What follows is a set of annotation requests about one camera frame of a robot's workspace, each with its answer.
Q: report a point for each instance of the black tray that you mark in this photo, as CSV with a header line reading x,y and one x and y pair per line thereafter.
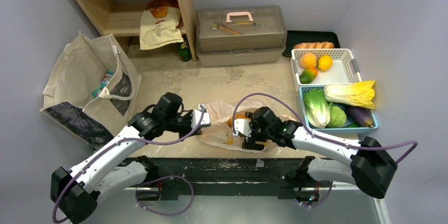
x,y
297,37

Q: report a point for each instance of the purple eggplant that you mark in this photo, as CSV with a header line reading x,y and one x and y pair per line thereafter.
x,y
360,116

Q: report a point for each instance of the beige canvas tote bag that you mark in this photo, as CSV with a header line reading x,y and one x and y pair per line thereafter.
x,y
79,70

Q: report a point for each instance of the yellow mango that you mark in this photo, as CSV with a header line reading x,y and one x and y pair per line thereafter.
x,y
324,63

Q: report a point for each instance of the red green mango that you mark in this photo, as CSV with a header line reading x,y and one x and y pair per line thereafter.
x,y
308,75

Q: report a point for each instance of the black mounting rail base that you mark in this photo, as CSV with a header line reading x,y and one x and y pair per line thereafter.
x,y
170,178

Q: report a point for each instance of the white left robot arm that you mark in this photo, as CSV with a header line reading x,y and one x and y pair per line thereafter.
x,y
76,192

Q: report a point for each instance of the orange corn cob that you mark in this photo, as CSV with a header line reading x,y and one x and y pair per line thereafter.
x,y
240,115

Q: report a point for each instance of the bread loaf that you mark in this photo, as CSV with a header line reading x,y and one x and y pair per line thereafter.
x,y
314,45

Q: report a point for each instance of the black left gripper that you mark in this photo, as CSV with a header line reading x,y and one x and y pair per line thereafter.
x,y
188,115

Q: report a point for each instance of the grey plastic toolbox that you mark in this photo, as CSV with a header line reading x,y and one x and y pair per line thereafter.
x,y
240,35

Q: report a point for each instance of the bread paper bag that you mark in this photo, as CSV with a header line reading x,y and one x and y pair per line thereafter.
x,y
159,24

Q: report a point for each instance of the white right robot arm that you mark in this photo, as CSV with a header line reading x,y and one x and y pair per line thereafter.
x,y
365,163

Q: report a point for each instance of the orange fruit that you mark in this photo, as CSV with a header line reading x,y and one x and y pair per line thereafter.
x,y
308,60

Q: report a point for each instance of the green glass bottle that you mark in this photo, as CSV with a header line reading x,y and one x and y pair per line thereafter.
x,y
183,50

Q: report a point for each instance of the blue plastic basket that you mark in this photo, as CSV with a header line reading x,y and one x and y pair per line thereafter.
x,y
348,127

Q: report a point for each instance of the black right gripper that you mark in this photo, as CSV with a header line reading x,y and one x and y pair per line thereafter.
x,y
252,141

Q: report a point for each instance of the translucent banana print plastic bag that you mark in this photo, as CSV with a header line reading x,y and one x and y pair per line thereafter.
x,y
220,133

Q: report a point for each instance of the round green cabbage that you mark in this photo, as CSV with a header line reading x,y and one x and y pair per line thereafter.
x,y
337,117

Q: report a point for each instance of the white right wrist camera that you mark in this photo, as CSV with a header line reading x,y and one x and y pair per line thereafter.
x,y
241,127

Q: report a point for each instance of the yellow leaf napa cabbage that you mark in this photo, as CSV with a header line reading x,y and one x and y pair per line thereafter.
x,y
358,94

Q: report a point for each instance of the snack packet in tote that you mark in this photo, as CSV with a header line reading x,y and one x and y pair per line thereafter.
x,y
106,79

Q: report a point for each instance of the white plastic basket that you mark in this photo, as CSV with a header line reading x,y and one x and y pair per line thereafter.
x,y
344,68

